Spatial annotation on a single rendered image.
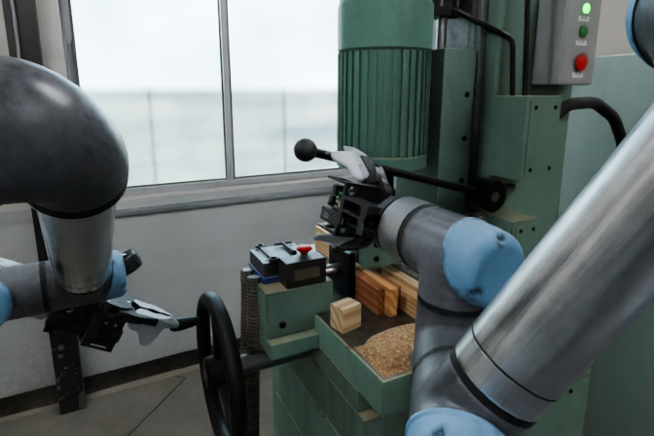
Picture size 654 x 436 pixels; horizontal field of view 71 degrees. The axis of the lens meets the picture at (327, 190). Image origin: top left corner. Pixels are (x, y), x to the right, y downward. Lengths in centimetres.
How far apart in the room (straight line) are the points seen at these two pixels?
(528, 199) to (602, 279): 72
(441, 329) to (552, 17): 68
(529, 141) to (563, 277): 57
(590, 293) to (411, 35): 59
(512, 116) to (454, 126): 11
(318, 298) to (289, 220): 146
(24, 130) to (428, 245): 35
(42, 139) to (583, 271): 38
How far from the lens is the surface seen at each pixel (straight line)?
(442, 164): 92
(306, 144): 66
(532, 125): 89
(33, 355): 232
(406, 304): 90
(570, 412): 121
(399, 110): 83
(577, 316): 34
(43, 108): 40
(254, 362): 91
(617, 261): 33
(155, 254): 218
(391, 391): 74
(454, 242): 44
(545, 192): 108
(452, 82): 91
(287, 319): 87
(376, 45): 82
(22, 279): 77
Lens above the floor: 131
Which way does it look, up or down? 12 degrees down
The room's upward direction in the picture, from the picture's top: straight up
